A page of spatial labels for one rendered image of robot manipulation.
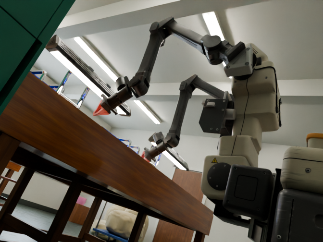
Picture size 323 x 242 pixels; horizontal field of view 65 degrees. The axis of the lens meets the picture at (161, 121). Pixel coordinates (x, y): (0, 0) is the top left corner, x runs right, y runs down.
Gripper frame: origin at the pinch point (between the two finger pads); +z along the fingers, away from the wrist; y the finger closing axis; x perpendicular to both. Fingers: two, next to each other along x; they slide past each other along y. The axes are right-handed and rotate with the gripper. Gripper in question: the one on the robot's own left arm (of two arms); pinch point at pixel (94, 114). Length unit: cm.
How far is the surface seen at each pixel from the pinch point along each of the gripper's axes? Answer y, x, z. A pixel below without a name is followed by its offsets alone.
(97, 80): -2.0, -24.0, -4.2
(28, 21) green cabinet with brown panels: 50, 14, -16
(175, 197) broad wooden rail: -67, 23, -2
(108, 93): -11.5, -22.7, -3.8
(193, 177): -483, -192, 61
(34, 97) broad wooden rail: 35.9, 22.7, -3.1
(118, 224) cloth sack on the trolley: -275, -79, 163
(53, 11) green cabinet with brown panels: 47, 7, -21
